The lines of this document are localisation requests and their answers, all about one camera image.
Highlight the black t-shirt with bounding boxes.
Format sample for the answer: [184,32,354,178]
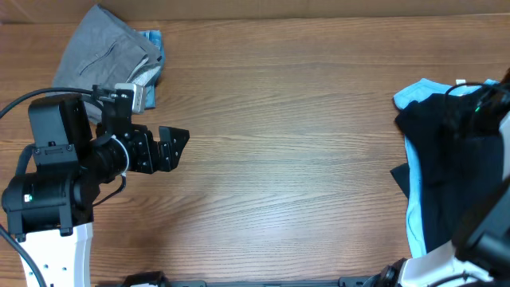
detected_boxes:
[389,93,507,254]

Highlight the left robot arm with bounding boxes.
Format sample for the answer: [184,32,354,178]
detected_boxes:
[1,86,190,286]

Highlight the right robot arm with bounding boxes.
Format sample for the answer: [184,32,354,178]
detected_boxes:
[367,77,509,286]

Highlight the folded blue jeans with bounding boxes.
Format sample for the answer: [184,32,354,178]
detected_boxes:
[135,30,166,109]

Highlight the folded grey shorts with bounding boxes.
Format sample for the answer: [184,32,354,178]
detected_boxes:
[51,4,163,124]

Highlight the light blue t-shirt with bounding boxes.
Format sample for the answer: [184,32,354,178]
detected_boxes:
[392,77,501,259]

